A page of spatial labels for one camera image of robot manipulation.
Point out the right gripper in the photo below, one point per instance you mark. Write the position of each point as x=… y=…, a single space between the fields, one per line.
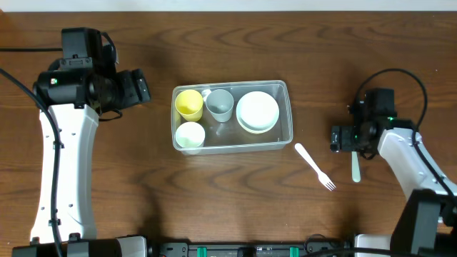
x=335 y=139

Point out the light blue plastic bowl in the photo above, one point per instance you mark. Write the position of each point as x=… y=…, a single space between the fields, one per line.
x=274 y=121

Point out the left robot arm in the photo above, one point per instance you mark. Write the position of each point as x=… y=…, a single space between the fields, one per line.
x=73 y=95

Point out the clear plastic container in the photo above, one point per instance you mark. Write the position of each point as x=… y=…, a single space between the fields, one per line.
x=230 y=137

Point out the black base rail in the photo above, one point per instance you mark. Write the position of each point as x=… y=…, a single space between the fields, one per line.
x=184 y=249

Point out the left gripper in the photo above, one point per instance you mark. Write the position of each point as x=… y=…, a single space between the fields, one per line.
x=139 y=90

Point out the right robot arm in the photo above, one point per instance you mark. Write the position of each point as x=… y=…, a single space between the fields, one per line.
x=428 y=222

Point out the pale green plastic spoon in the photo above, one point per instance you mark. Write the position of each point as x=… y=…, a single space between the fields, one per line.
x=355 y=168

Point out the white plastic bowl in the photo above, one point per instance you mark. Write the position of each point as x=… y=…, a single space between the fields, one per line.
x=257 y=109

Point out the grey plastic cup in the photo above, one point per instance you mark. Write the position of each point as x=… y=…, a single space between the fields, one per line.
x=220 y=104

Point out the yellow plastic cup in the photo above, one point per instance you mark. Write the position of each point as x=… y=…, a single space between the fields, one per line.
x=189 y=103

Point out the white plastic fork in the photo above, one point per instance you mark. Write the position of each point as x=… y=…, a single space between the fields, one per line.
x=322 y=177

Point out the white plastic cup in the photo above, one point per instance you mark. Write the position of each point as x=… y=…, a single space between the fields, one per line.
x=190 y=135

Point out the yellow plastic bowl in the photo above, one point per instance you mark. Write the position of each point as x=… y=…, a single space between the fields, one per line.
x=254 y=131

